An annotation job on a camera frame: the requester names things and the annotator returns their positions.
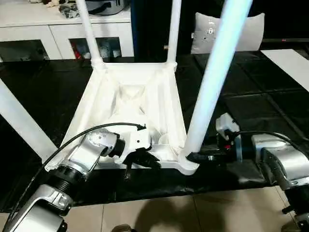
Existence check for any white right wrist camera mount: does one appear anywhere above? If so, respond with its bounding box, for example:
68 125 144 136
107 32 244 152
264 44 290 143
215 112 243 162

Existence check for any white plastic table leg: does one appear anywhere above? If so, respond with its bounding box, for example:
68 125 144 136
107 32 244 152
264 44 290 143
76 0 106 70
166 0 182 70
0 78 58 165
183 0 254 160

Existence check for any black work mat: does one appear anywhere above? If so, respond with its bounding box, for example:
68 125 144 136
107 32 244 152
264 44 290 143
0 49 309 213

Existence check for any black left wrist camera cable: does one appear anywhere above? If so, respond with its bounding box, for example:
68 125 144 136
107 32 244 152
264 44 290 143
6 122 147 232

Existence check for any grey helmet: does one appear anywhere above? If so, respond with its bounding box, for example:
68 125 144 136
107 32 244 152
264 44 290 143
85 0 132 15

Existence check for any white plastic table top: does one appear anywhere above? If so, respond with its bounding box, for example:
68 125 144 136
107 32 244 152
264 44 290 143
43 61 200 176

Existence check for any black clutter pile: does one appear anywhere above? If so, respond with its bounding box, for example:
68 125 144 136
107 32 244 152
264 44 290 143
59 3 80 19

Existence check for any grey cushion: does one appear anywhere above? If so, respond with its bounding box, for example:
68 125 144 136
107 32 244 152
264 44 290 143
190 12 266 54

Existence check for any white glass-door cabinet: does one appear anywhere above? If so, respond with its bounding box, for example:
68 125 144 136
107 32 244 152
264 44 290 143
0 4 135 60

